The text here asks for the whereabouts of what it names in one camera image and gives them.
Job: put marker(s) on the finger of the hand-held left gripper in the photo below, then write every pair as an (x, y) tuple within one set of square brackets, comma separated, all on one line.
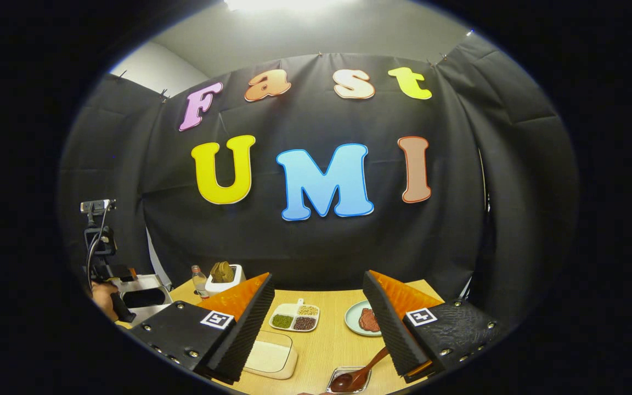
[(130, 273)]

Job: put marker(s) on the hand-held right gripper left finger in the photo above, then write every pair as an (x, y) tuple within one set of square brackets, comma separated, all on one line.
[(247, 329)]

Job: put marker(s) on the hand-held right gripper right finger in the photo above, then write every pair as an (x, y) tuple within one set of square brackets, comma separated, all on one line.
[(390, 329)]

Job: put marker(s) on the white rice cooker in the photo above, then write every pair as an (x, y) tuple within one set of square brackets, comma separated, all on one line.
[(151, 282)]

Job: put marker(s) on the clear plastic rice container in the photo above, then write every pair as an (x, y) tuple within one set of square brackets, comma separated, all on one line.
[(269, 356)]

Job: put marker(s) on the clear chopstick holder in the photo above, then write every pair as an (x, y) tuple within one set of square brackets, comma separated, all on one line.
[(364, 373)]

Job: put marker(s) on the brown wooden spoon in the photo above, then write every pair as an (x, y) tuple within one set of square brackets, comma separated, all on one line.
[(349, 379)]

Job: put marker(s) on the red meat piece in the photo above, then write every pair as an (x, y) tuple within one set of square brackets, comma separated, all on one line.
[(368, 321)]

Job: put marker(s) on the pale green plate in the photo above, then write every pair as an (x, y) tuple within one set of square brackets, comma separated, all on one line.
[(351, 321)]

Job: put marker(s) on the white divided bean dish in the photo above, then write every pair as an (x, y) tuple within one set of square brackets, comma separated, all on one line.
[(294, 315)]

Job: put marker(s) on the white toaster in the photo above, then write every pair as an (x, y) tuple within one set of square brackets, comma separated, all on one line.
[(236, 280)]

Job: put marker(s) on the brown bread slice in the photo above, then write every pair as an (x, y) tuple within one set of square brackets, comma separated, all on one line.
[(217, 272), (227, 271)]

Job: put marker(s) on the clear plastic bottle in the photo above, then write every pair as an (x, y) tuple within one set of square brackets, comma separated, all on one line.
[(199, 282)]

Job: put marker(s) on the black backdrop cloth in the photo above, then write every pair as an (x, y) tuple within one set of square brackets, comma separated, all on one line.
[(321, 247)]

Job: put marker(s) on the large ceiling light panel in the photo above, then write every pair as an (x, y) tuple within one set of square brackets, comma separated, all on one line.
[(288, 4)]

